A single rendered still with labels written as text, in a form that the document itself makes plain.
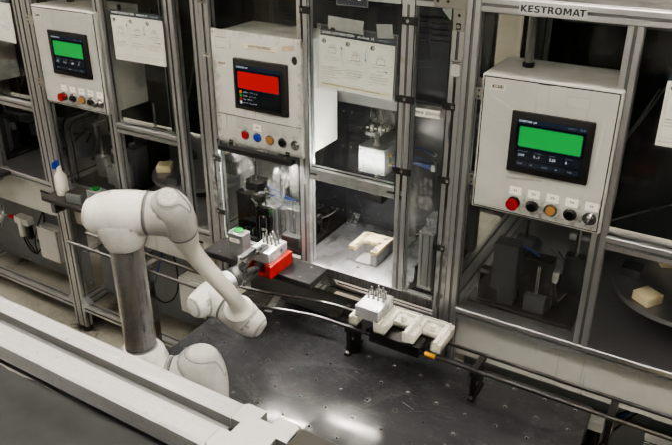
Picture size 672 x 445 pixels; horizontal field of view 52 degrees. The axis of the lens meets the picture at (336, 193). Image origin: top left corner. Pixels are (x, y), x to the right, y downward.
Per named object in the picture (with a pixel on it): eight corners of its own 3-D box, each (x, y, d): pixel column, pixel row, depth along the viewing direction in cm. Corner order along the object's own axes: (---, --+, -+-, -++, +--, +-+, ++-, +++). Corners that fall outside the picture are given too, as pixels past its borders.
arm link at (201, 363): (224, 420, 226) (220, 366, 217) (170, 418, 227) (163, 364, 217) (234, 387, 240) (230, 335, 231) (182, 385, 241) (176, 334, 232)
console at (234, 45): (214, 141, 283) (205, 29, 263) (256, 122, 305) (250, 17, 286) (299, 161, 263) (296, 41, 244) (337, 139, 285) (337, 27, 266)
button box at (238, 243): (228, 256, 289) (226, 231, 284) (239, 248, 295) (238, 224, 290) (243, 261, 285) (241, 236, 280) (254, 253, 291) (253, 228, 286)
